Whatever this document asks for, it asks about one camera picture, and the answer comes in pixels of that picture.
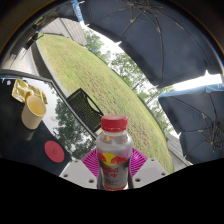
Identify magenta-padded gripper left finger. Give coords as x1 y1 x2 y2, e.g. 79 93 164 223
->
59 148 99 190

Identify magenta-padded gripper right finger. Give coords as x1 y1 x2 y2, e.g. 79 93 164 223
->
128 147 169 190

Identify red-capped clear drink bottle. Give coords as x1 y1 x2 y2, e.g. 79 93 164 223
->
95 114 134 192

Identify navy patio umbrella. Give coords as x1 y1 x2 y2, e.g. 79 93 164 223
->
158 83 224 166
79 0 223 88

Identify cream paper cup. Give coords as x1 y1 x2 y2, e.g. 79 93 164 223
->
21 94 48 130

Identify yellow foil packet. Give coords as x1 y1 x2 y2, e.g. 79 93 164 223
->
11 77 49 105

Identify blue-edged patio umbrella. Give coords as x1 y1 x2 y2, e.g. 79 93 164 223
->
53 0 84 23

